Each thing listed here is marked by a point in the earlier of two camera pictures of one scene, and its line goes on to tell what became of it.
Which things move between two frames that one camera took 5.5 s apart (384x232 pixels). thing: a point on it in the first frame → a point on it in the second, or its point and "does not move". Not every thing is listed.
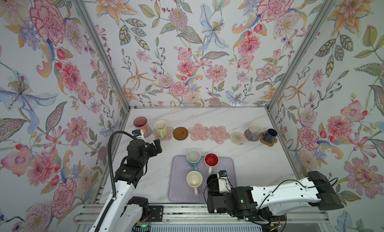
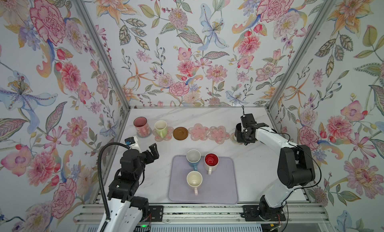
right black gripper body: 220,196 → 248,140
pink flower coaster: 219,134 does not move
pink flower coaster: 198,132 does not move
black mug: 213,185 → 238,133
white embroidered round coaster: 237,138 does not move
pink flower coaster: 170,131 does not move
